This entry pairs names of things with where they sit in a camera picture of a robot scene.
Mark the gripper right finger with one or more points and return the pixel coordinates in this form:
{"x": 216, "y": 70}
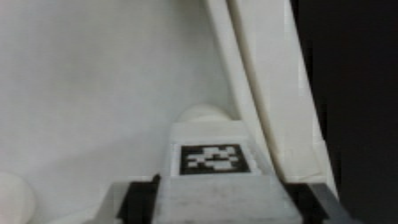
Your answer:
{"x": 316, "y": 203}

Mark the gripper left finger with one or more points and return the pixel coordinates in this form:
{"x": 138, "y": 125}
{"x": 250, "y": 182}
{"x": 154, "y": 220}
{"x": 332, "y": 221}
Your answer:
{"x": 128, "y": 202}

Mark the white table leg with tag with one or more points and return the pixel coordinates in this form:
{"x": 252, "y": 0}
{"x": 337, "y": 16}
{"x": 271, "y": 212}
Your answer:
{"x": 218, "y": 185}

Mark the white square tabletop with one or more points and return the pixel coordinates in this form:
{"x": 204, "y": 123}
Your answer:
{"x": 108, "y": 64}

